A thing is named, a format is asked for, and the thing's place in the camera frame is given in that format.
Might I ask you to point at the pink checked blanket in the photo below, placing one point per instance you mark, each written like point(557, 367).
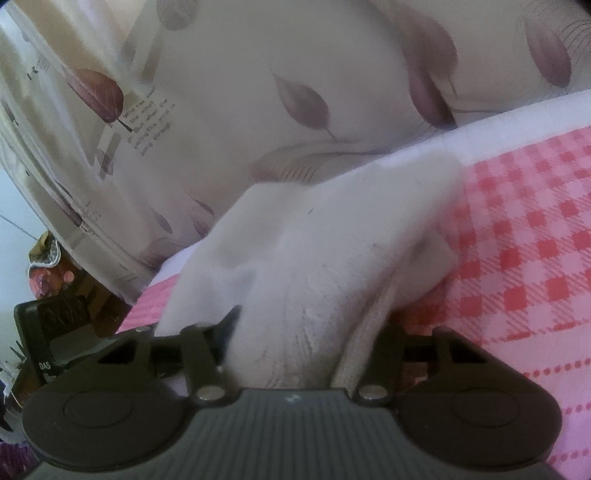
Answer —
point(517, 258)

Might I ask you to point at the white small garment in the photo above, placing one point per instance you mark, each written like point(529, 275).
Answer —
point(314, 258)

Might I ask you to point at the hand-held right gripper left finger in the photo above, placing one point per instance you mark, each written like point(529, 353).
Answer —
point(227, 325)

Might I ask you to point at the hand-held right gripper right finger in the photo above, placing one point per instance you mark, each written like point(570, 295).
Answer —
point(388, 353)

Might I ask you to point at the leaf print curtain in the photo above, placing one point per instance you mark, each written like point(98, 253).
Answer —
point(221, 120)

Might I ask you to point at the colourful household clutter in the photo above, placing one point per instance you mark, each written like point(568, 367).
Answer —
point(55, 267)

